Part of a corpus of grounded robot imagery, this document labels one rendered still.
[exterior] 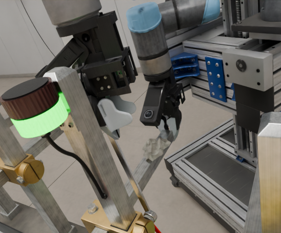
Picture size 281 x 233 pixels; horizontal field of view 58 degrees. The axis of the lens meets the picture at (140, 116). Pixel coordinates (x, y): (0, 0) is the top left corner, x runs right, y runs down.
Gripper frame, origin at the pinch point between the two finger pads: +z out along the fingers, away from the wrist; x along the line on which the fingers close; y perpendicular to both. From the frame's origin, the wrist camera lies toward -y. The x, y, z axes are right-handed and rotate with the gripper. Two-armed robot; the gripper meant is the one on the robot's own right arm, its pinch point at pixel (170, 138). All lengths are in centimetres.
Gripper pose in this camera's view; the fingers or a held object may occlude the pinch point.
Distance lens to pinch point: 71.7
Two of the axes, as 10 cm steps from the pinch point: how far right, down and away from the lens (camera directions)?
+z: 2.7, 8.3, 4.9
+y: 4.6, -5.6, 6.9
